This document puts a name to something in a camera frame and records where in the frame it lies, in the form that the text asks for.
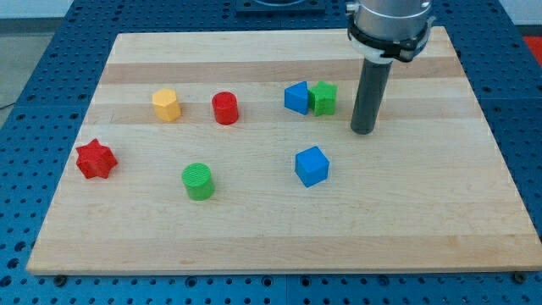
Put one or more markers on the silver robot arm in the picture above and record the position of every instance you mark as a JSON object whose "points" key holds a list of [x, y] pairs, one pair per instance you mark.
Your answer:
{"points": [[383, 31]]}

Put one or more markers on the green cylinder block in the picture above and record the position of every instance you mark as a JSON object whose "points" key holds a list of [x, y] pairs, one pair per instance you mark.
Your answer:
{"points": [[198, 181]]}

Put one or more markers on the red star block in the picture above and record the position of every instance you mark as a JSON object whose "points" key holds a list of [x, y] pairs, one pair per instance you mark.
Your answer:
{"points": [[95, 160]]}

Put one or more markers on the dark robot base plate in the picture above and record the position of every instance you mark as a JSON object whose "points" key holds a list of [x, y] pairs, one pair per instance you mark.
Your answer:
{"points": [[253, 7]]}

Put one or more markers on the wooden board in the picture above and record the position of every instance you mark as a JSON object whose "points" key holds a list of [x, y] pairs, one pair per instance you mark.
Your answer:
{"points": [[428, 191]]}

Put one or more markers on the blue cube block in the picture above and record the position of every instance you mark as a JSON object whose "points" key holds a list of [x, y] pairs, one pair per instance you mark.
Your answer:
{"points": [[311, 166]]}

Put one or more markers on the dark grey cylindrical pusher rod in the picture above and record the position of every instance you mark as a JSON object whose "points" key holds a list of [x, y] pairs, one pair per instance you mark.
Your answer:
{"points": [[370, 91]]}

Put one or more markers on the green star block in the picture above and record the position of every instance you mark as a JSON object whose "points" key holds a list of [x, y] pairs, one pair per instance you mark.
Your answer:
{"points": [[322, 98]]}

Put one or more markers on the blue triangle block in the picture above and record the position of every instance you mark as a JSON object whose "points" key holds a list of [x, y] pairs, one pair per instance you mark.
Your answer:
{"points": [[296, 98]]}

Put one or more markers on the red cylinder block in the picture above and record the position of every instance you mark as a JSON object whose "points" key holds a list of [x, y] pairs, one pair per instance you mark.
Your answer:
{"points": [[225, 108]]}

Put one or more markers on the yellow hexagon block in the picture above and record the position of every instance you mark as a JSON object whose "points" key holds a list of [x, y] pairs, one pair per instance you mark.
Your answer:
{"points": [[166, 104]]}

